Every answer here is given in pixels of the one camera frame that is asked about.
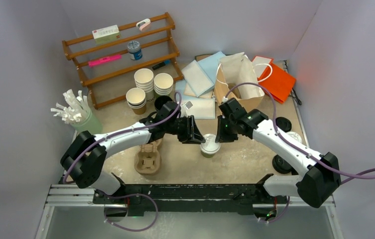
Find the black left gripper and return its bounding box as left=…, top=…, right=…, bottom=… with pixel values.
left=165, top=116, right=205, bottom=144

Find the green paper coffee cup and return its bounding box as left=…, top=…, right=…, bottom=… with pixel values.
left=201, top=151, right=216, bottom=158

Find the kraft brown paper bag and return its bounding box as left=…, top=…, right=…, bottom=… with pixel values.
left=214, top=52, right=265, bottom=112

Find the brown pulp cup carrier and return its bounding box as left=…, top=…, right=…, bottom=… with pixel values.
left=134, top=139, right=163, bottom=176

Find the white paper cup stack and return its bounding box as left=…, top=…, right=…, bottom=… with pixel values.
left=134, top=68, right=154, bottom=101

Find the orange paper bag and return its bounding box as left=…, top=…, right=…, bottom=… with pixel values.
left=252, top=56, right=296, bottom=104

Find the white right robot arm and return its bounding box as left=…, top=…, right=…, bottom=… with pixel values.
left=216, top=98, right=341, bottom=208

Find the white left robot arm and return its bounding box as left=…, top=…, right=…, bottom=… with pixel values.
left=60, top=101, right=205, bottom=204

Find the white coffee cup lid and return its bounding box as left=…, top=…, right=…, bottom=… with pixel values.
left=287, top=131, right=303, bottom=143

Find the black paper cup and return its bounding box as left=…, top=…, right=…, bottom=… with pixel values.
left=154, top=96, right=173, bottom=111

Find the light blue paper bag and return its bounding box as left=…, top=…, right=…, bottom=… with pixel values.
left=175, top=51, right=225, bottom=120

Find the black blue marker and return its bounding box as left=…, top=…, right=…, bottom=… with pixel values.
left=152, top=59, right=171, bottom=70

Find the blue white jar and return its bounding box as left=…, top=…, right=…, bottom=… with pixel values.
left=127, top=40, right=142, bottom=60

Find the pink highlighter marker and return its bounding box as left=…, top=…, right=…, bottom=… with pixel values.
left=88, top=54, right=122, bottom=67

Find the green cup with straws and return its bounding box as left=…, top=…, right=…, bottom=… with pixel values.
left=50, top=89, right=103, bottom=134

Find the wooden shelf rack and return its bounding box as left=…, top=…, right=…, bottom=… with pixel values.
left=62, top=12, right=181, bottom=110

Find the pink white small device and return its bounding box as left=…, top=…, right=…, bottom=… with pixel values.
left=136, top=18, right=151, bottom=32

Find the white green box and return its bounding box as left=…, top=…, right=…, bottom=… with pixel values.
left=92, top=25, right=121, bottom=45

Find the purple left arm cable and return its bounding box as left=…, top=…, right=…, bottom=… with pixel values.
left=62, top=92, right=183, bottom=232

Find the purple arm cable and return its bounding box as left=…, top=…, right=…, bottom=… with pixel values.
left=62, top=92, right=183, bottom=232
left=223, top=82, right=375, bottom=224

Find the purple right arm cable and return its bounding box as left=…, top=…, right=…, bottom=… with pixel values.
left=223, top=82, right=375, bottom=224

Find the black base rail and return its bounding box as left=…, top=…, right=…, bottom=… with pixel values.
left=93, top=183, right=287, bottom=217

